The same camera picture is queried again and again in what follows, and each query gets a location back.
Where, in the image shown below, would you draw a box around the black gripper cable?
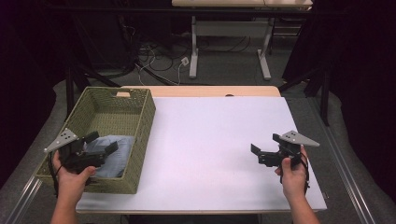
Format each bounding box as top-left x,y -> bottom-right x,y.
299,152 -> 311,191
48,150 -> 64,198

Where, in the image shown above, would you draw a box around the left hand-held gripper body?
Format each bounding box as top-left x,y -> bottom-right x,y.
44,127 -> 107,175

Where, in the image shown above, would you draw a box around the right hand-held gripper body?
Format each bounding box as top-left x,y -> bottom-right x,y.
258,130 -> 320,168

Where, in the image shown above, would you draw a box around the dark curtain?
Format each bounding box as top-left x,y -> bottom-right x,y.
0,0 -> 68,190
281,0 -> 396,203

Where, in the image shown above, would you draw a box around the person's right hand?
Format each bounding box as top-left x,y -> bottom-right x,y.
275,146 -> 310,202

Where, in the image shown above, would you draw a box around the white table board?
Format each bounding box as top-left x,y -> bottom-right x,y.
76,96 -> 328,213

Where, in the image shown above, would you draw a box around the green woven basket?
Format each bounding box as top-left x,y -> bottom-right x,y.
35,86 -> 157,195

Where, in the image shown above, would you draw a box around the black metal stand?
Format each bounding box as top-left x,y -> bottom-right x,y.
277,64 -> 332,127
64,59 -> 123,120

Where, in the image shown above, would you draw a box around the aluminium floor rail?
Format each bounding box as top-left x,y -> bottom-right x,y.
311,96 -> 378,224
5,176 -> 43,224

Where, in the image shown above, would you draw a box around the person's left hand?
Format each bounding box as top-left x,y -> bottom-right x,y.
51,150 -> 97,203

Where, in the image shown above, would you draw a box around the light blue cloth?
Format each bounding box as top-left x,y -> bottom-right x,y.
83,134 -> 135,179

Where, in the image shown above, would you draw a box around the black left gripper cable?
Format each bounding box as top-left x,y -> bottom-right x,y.
48,150 -> 64,198

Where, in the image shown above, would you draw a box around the white-legged desk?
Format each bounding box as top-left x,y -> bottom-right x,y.
171,0 -> 314,80

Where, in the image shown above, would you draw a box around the black floor cables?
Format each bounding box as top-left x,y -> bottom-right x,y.
118,15 -> 253,87

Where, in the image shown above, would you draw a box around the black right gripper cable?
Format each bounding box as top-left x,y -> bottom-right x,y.
299,152 -> 311,191

